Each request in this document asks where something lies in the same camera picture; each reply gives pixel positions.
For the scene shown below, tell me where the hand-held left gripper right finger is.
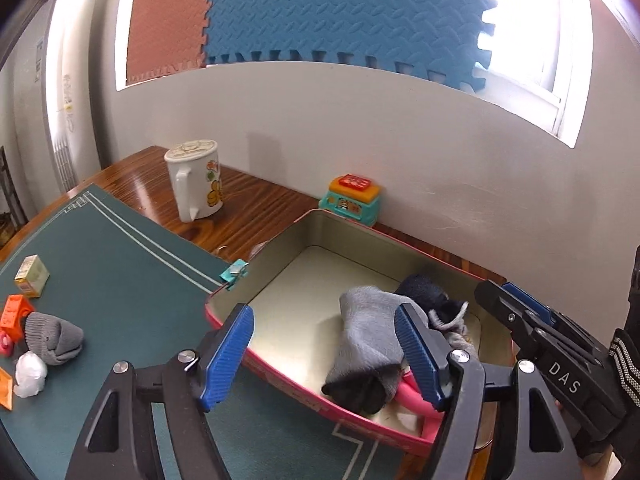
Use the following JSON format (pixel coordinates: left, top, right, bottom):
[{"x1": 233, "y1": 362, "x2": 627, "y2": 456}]
[{"x1": 394, "y1": 304, "x2": 583, "y2": 480}]

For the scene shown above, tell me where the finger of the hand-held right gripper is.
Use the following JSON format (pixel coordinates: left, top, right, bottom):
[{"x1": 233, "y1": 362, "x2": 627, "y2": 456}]
[
  {"x1": 501, "y1": 282, "x2": 560, "y2": 323},
  {"x1": 474, "y1": 280, "x2": 610, "y2": 377}
]

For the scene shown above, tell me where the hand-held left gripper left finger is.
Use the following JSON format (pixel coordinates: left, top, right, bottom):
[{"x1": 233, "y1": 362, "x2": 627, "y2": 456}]
[{"x1": 65, "y1": 304, "x2": 256, "y2": 480}]

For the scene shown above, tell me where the grey sock with dark toe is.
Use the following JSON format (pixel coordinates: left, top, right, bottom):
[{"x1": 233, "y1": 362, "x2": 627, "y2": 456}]
[{"x1": 322, "y1": 286, "x2": 431, "y2": 416}]

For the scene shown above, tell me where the pink metal tin container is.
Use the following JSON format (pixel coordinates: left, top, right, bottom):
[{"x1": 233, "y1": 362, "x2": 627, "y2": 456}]
[{"x1": 204, "y1": 208, "x2": 508, "y2": 458}]

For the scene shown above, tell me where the pink plastic item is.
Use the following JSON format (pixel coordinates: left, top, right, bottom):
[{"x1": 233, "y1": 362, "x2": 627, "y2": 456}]
[{"x1": 395, "y1": 367, "x2": 446, "y2": 443}]

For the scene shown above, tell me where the navy sock with grey cuff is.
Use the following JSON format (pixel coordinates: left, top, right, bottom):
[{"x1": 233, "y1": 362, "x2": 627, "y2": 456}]
[{"x1": 395, "y1": 274, "x2": 471, "y2": 332}]

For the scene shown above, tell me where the blue binder clip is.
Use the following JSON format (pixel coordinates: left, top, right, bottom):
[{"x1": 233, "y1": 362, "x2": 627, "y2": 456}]
[{"x1": 219, "y1": 258, "x2": 250, "y2": 292}]

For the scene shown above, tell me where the green desk mat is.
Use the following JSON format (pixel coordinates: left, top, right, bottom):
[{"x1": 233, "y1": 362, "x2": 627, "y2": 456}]
[{"x1": 0, "y1": 183, "x2": 416, "y2": 480}]

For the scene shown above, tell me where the teal orange toy block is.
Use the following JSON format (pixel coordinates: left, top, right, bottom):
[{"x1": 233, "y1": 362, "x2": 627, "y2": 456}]
[{"x1": 318, "y1": 173, "x2": 382, "y2": 229}]

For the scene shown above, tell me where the plain grey sock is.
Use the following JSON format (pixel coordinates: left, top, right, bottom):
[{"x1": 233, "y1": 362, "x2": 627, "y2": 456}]
[{"x1": 23, "y1": 310, "x2": 85, "y2": 366}]

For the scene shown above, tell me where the white cartoon print mug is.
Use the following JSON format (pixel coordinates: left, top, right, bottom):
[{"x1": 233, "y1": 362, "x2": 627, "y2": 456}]
[{"x1": 164, "y1": 138, "x2": 226, "y2": 223}]

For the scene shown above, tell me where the white crumpled plastic ball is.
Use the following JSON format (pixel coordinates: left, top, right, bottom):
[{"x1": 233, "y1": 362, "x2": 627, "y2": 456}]
[{"x1": 13, "y1": 351, "x2": 49, "y2": 399}]

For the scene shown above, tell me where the small yellow box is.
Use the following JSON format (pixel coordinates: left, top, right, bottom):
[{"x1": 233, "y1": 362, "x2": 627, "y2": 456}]
[{"x1": 13, "y1": 254, "x2": 51, "y2": 297}]

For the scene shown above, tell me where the flat orange packet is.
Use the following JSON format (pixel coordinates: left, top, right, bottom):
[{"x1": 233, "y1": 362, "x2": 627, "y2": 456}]
[{"x1": 0, "y1": 367, "x2": 15, "y2": 412}]

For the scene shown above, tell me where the window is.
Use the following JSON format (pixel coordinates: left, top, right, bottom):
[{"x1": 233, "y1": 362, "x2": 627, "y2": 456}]
[{"x1": 477, "y1": 0, "x2": 593, "y2": 150}]

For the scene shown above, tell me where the black metal rack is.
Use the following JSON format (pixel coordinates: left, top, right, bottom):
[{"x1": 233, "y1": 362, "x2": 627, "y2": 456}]
[{"x1": 0, "y1": 145, "x2": 29, "y2": 242}]

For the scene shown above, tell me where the white standing air conditioner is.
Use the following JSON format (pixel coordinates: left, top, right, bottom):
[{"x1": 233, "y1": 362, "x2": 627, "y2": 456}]
[{"x1": 42, "y1": 0, "x2": 117, "y2": 197}]

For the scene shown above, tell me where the blue foam mat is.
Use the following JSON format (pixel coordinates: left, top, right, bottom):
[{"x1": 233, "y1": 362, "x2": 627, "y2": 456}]
[{"x1": 202, "y1": 0, "x2": 494, "y2": 94}]

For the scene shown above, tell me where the brown foam mat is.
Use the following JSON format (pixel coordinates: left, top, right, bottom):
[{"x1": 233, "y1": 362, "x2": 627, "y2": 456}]
[{"x1": 124, "y1": 0, "x2": 224, "y2": 86}]

